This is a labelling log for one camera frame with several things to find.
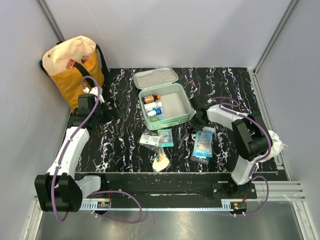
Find small green box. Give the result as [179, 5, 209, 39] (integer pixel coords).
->
[150, 117, 158, 122]

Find brown bottle orange cap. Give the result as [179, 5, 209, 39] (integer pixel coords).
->
[142, 94, 161, 104]

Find teal plaster packet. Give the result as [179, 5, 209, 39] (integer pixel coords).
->
[157, 128, 174, 148]

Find orange tote bag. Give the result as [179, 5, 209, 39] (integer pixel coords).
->
[39, 35, 109, 112]

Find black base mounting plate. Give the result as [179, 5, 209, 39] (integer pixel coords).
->
[72, 171, 258, 208]

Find clear bag yellow items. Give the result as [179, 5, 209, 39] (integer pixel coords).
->
[152, 147, 171, 172]

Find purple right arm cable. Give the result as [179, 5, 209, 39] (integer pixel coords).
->
[206, 96, 273, 216]

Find black handled scissors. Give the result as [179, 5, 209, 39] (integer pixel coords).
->
[178, 126, 198, 149]

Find white crumpled cloth bag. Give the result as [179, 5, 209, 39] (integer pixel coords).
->
[266, 130, 288, 161]

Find mint green medicine case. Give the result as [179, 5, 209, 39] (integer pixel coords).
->
[133, 67, 192, 131]

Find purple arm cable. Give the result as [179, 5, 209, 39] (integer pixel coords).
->
[206, 96, 273, 216]
[49, 76, 143, 224]

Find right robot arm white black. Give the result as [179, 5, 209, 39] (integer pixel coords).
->
[187, 96, 273, 198]

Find clear bag white leaflets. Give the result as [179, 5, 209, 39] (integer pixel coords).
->
[139, 133, 160, 147]

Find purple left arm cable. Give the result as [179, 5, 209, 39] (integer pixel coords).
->
[49, 76, 143, 224]

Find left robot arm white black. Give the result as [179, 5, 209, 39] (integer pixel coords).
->
[34, 87, 115, 213]

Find blue mask packet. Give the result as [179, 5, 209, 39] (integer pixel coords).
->
[190, 126, 214, 165]

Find white pill bottle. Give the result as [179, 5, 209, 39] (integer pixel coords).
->
[144, 101, 163, 112]

